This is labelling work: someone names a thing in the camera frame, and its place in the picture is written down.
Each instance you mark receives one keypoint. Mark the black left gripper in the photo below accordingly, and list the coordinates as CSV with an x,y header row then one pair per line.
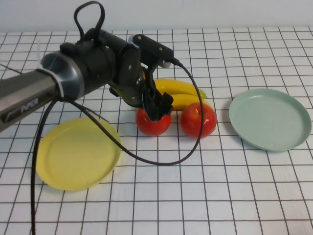
x,y
130,94

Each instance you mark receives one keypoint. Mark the yellow banana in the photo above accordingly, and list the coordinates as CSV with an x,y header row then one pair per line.
x,y
185,100
176,85

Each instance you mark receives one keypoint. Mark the white zip tie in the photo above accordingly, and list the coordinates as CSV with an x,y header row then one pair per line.
x,y
60,84

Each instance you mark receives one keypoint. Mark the red apple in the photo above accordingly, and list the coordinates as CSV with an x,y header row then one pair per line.
x,y
151,128
192,122

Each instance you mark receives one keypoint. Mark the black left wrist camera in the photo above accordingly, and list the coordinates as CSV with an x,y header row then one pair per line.
x,y
151,45

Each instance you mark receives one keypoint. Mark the white black-grid tablecloth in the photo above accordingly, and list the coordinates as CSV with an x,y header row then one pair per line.
x,y
171,195

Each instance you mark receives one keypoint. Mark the pale green plastic plate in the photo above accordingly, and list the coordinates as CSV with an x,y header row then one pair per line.
x,y
269,120

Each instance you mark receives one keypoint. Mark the yellow plastic plate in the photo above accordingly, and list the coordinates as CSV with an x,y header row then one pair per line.
x,y
78,159

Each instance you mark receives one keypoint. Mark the left grey black robot arm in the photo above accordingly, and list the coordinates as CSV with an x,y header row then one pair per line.
x,y
24,98

